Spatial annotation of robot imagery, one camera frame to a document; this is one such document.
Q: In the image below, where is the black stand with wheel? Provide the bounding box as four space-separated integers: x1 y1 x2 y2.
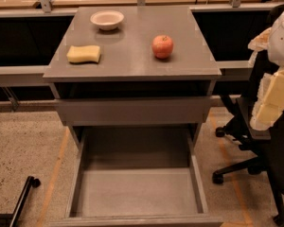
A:
0 176 41 227

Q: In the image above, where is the white bowl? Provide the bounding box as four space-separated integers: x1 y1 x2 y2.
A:
90 10 124 31

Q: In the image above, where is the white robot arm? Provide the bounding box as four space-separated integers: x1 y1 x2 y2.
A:
248 11 284 131

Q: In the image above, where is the grey drawer cabinet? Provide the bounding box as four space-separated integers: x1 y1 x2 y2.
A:
42 5 224 227

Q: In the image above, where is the open grey middle drawer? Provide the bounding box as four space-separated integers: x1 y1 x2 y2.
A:
50 126 222 227

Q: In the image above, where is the black office chair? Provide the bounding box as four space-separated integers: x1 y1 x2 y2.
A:
212 5 284 227

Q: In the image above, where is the red apple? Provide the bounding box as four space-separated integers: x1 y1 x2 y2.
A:
151 35 173 59

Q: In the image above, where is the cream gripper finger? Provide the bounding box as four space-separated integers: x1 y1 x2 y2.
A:
248 27 271 65
250 67 284 131

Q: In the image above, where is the closed grey top drawer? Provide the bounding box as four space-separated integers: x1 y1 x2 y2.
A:
56 96 210 126

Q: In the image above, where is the yellow sponge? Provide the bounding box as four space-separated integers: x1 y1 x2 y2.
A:
66 45 101 63

